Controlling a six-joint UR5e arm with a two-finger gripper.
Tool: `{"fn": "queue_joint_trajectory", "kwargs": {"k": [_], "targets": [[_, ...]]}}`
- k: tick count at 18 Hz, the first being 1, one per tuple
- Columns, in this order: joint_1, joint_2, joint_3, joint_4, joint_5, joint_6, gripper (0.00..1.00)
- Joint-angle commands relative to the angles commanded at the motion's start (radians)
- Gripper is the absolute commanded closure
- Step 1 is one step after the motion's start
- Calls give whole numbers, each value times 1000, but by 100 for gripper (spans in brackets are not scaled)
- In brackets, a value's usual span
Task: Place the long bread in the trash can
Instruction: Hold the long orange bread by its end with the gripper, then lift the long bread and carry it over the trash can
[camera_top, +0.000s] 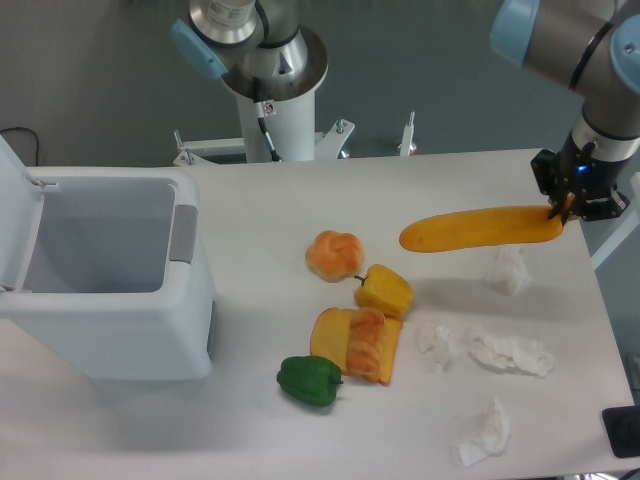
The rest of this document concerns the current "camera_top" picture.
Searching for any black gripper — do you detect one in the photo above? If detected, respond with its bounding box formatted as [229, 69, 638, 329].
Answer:
[530, 125, 629, 223]

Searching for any long orange baguette bread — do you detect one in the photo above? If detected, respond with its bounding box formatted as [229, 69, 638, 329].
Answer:
[399, 206, 564, 253]

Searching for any yellow bell pepper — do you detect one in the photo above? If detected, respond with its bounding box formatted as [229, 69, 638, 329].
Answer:
[354, 264, 414, 317]

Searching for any small croissant bread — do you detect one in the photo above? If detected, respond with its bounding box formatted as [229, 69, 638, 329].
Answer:
[345, 307, 385, 381]

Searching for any toast bread slice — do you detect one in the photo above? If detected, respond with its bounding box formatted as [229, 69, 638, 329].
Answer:
[310, 308, 404, 385]

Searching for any green bell pepper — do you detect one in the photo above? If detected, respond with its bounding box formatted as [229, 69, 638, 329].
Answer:
[276, 356, 343, 407]

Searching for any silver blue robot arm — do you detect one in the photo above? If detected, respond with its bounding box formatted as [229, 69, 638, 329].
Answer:
[490, 1, 639, 221]

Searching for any round knotted bread roll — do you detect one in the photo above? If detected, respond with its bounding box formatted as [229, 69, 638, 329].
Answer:
[305, 230, 365, 282]

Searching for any white trash can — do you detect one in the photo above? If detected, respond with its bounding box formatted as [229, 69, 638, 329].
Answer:
[1, 144, 217, 381]

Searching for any white table leg right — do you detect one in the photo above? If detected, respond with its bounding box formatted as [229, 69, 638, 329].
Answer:
[591, 172, 639, 270]

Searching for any crumpled tissue upper right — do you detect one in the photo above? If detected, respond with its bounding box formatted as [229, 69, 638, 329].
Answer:
[484, 245, 531, 296]

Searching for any crumpled tissue large middle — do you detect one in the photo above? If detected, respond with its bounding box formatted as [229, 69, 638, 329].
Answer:
[466, 326, 555, 378]

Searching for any crumpled tissue small middle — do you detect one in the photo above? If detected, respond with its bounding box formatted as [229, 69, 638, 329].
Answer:
[416, 322, 463, 373]

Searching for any black device right edge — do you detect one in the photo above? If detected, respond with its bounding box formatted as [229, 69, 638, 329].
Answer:
[602, 406, 639, 458]

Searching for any crumpled tissue bottom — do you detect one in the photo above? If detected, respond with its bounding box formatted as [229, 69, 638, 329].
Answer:
[451, 397, 511, 468]

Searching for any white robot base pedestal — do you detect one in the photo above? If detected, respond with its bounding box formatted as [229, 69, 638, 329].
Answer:
[169, 0, 331, 163]

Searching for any white table frame bracket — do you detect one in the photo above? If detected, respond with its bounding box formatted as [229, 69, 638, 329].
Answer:
[173, 111, 417, 165]

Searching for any black cable on floor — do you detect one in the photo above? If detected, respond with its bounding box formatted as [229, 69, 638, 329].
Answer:
[0, 126, 41, 167]

